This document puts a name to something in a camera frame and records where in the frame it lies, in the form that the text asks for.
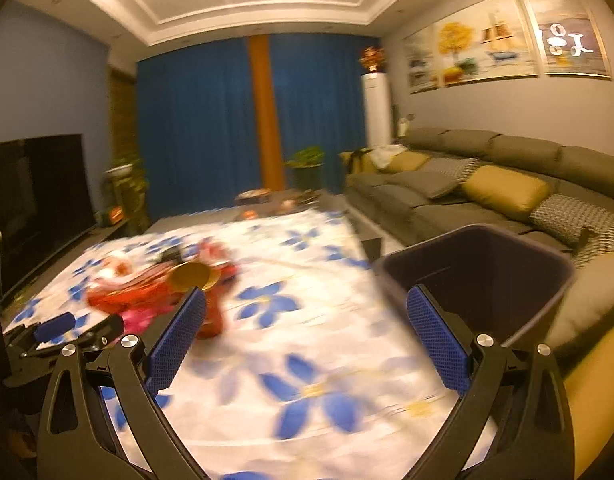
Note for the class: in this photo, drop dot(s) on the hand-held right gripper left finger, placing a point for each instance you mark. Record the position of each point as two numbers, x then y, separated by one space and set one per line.
179 340

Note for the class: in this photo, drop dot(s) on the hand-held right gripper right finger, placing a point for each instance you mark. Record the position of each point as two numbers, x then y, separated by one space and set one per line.
437 340

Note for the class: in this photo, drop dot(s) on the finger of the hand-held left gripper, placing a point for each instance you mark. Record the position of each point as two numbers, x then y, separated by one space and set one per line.
107 332
57 327

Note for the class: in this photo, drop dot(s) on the pink plastic bag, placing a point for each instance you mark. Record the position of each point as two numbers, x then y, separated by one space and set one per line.
139 321

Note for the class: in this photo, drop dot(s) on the large red plastic package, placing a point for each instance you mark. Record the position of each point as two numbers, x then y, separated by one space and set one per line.
137 292

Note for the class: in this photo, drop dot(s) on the gold tin can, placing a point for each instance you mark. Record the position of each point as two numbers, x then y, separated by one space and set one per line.
189 276

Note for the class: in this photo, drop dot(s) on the small black wrapper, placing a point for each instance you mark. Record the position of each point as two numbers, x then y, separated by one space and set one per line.
168 255

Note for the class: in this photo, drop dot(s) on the grey plastic bin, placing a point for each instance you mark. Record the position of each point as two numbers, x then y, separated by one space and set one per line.
487 270

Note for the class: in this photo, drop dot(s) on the red foil wrapper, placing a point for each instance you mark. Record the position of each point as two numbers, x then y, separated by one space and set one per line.
217 260

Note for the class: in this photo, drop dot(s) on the grey television cabinet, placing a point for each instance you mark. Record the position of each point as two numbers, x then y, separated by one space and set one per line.
107 234

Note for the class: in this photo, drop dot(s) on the orange radio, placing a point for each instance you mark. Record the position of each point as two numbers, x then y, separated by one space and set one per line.
112 216

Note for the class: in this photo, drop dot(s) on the blue floral white cloth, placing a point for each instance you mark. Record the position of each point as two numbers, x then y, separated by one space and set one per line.
312 340

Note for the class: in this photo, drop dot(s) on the black flat television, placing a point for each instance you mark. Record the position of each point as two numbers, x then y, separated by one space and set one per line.
32 205

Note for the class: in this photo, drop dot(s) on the wooden plant stand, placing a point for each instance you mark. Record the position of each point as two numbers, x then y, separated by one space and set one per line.
129 202

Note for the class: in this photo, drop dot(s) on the flat grey cushion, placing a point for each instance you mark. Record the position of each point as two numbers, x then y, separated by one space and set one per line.
427 184

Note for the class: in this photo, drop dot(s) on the plump grey cushion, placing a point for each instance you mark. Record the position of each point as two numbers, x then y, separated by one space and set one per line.
592 300

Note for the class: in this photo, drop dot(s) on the flat printed box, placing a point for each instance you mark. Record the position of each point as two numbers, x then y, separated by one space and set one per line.
253 196

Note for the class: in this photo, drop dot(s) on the large yellow cushion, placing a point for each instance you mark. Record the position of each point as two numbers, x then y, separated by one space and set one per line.
507 192

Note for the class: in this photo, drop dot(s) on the small patterned cushion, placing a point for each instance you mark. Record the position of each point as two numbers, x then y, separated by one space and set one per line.
457 167

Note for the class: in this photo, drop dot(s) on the yellow seat cushion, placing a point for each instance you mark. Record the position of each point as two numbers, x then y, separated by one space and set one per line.
602 400

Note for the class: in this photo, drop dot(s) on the small yellow cushion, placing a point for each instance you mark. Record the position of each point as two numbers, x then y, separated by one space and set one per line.
409 162

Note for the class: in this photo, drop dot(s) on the large patterned cushion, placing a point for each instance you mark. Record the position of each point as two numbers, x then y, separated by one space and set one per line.
577 220

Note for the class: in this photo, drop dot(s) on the dark coffee table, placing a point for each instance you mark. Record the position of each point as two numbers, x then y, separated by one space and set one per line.
312 199

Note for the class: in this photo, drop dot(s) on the black clothing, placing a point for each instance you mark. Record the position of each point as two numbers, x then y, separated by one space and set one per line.
358 161

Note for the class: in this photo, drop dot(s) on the potted plant in dark pot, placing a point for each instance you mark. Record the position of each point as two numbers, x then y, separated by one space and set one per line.
306 170

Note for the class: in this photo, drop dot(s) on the grey sofa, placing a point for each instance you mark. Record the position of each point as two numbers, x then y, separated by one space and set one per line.
527 147

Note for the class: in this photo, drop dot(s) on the blue curtain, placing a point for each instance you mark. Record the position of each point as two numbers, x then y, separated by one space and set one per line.
197 125
327 105

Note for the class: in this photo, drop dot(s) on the small white object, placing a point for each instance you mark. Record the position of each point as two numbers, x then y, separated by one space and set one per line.
403 126

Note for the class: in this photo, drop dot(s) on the brown wooden panel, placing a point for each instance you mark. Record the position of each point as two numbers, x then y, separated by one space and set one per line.
123 115

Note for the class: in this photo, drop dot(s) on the white standing air conditioner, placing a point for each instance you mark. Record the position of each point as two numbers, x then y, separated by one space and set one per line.
377 110

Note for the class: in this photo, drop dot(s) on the orange curtain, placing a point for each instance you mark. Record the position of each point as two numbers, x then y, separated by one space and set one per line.
267 110

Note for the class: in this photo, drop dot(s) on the small grey landscape painting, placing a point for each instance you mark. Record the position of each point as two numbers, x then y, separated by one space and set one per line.
421 62

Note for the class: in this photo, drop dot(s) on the red gold flower ornament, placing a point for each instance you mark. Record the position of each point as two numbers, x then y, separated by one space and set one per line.
372 60

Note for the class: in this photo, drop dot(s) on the sailing ship painting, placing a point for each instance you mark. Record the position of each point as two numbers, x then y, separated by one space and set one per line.
487 42

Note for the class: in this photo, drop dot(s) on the framed painting with glare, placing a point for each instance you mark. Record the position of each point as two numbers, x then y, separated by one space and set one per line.
567 30

